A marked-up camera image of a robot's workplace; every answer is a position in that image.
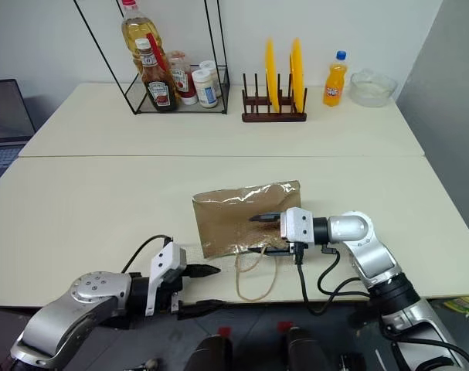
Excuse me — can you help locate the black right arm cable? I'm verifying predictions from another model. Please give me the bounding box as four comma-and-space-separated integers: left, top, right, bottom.
293, 243, 375, 316

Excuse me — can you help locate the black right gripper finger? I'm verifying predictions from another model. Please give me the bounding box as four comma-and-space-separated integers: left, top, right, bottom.
248, 211, 284, 224
248, 246, 296, 259

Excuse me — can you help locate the white jar with blue label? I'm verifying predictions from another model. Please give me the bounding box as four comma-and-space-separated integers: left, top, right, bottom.
199, 60, 223, 98
191, 69, 220, 110

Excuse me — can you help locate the dark grey laptop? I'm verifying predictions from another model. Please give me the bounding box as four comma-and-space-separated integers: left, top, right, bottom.
0, 78, 38, 173

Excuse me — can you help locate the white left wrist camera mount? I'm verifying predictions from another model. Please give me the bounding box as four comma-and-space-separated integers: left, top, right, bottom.
144, 242, 189, 316

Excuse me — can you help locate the yellow plate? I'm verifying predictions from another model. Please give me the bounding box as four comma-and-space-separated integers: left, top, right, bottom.
288, 36, 306, 114
264, 36, 282, 114

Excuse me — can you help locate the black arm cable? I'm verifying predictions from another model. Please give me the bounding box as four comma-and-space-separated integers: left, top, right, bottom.
120, 233, 174, 276
293, 243, 375, 316

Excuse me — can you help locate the brown paper bag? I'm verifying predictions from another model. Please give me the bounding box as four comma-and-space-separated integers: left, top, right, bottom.
191, 179, 303, 302

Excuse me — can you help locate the large cooking oil bottle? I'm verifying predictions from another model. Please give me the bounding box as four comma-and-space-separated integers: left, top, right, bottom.
120, 0, 172, 106

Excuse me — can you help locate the dark rounded shape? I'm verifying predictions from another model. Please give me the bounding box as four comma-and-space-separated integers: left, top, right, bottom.
281, 326, 328, 371
185, 333, 236, 371

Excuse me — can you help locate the black robot body cable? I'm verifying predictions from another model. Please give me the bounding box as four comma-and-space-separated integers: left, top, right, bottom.
379, 319, 469, 370

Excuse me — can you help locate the dark wooden plate rack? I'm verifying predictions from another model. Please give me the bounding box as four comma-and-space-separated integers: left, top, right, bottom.
240, 72, 309, 124

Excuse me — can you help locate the clear glass bowl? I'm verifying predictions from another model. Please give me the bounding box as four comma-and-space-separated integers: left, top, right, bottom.
348, 68, 399, 108

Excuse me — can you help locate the orange soda bottle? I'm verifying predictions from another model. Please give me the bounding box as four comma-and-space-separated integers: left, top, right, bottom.
321, 49, 349, 109

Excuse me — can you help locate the yellow green packet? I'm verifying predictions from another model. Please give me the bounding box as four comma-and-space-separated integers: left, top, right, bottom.
440, 296, 469, 319

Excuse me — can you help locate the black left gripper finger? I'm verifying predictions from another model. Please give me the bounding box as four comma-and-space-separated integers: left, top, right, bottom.
184, 264, 223, 280
176, 298, 225, 321

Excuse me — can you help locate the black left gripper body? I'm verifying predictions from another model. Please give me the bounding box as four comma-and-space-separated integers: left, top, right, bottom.
154, 265, 189, 314

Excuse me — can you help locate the red ketchup bottle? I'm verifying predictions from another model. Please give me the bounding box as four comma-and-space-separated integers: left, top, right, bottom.
168, 51, 199, 107

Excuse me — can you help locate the dark brown sauce bottle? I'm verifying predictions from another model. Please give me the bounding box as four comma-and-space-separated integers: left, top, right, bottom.
134, 38, 179, 114

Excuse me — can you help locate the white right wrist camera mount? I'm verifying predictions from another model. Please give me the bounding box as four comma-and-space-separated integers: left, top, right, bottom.
279, 206, 315, 246

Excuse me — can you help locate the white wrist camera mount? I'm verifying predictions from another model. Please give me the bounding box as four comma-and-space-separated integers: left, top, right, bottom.
144, 242, 189, 316
279, 206, 315, 246

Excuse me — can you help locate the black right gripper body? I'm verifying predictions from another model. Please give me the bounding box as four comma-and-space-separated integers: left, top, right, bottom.
281, 238, 311, 257

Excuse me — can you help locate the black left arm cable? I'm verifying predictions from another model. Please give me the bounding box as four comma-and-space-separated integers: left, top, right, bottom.
120, 233, 174, 276

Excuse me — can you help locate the black wire frame rack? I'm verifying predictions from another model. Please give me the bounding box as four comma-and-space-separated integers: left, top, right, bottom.
72, 0, 232, 117

